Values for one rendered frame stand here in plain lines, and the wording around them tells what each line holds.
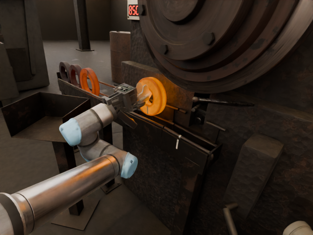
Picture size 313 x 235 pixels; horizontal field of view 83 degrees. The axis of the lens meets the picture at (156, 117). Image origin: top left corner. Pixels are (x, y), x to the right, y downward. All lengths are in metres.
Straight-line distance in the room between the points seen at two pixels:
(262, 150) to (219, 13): 0.32
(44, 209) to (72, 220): 0.88
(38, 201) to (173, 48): 0.41
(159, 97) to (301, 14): 0.45
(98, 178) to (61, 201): 0.11
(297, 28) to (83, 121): 0.55
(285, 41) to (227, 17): 0.13
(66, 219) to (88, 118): 0.83
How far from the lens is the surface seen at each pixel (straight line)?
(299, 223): 0.54
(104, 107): 0.59
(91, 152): 0.63
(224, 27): 0.39
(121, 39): 3.32
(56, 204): 0.42
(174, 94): 0.71
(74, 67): 1.29
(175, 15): 0.44
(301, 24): 0.44
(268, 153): 0.50
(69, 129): 0.56
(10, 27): 3.20
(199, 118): 0.68
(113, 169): 0.53
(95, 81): 1.07
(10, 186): 1.64
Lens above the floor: 1.05
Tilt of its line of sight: 28 degrees down
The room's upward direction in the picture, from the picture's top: 5 degrees clockwise
